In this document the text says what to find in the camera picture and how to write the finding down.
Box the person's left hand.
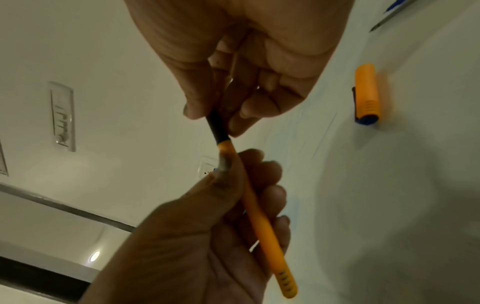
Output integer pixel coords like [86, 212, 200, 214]
[80, 148, 292, 304]

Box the person's right hand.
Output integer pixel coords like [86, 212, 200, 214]
[125, 0, 355, 138]

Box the orange pen with black tip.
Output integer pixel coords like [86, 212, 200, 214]
[205, 108, 299, 299]

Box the orange pen cap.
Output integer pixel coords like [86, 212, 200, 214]
[351, 63, 380, 126]

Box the grey pen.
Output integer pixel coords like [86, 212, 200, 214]
[369, 0, 428, 33]

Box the blue pen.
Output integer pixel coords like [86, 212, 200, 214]
[383, 0, 418, 14]

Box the white wall socket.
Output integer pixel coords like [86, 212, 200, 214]
[197, 155, 222, 180]

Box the grey metal rail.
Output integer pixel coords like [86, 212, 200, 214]
[0, 182, 137, 233]

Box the white wall switch panel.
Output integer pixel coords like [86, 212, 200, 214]
[47, 81, 77, 153]

